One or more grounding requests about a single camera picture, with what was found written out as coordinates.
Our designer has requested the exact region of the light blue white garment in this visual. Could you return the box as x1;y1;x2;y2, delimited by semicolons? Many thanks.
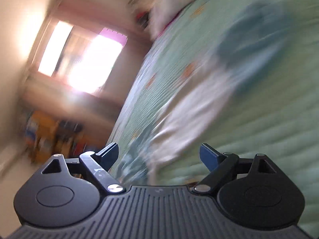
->
114;1;292;185

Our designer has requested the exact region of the orange wooden bookshelf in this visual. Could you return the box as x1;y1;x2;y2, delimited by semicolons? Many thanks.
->
20;109;110;164

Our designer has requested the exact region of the green quilted bedspread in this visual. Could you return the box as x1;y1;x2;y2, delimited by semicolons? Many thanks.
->
109;0;318;237

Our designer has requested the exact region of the pink window curtain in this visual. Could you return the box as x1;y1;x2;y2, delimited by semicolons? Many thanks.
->
19;0;155;135

